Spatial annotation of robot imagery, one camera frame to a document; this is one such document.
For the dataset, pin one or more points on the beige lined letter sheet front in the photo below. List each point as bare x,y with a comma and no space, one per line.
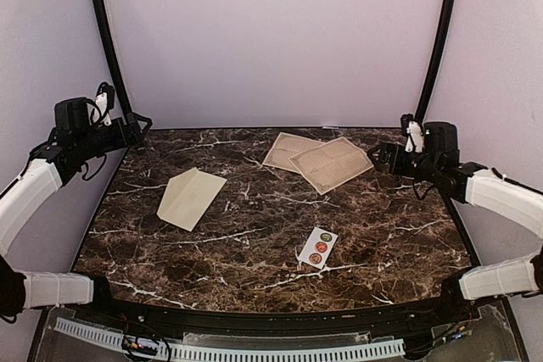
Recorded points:
331,164

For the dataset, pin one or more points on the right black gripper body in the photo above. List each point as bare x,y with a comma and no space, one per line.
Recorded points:
399,167

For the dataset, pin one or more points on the black frame post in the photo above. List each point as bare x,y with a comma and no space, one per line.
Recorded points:
435,58
111,57

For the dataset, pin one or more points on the cream paper envelope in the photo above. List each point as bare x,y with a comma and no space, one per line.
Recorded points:
187,196

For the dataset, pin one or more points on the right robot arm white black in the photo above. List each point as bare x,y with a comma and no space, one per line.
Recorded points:
431,154

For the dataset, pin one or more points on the right black frame post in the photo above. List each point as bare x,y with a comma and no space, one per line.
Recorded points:
435,58

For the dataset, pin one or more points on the white sticker sheet with seals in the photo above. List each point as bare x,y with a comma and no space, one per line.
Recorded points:
317,248

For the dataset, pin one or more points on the left black frame post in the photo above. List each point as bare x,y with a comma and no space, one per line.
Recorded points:
111,57

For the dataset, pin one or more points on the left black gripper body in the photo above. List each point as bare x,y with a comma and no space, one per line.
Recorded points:
120,139

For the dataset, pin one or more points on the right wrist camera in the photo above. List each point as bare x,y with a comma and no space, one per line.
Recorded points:
412,130

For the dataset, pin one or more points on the white slotted cable duct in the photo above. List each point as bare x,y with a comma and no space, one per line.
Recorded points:
197,350

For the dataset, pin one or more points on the beige lined letter sheet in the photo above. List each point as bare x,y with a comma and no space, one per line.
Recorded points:
331,164
286,146

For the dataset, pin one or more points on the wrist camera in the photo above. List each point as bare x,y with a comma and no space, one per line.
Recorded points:
105,101
412,130

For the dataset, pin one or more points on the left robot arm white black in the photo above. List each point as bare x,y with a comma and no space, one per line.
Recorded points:
81,133

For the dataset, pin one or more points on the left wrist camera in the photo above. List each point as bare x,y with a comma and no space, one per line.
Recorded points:
105,101

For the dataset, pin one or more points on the beige lined letter sheet rear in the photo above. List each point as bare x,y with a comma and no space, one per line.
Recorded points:
286,146

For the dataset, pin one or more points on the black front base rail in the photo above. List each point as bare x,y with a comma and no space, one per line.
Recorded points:
403,320

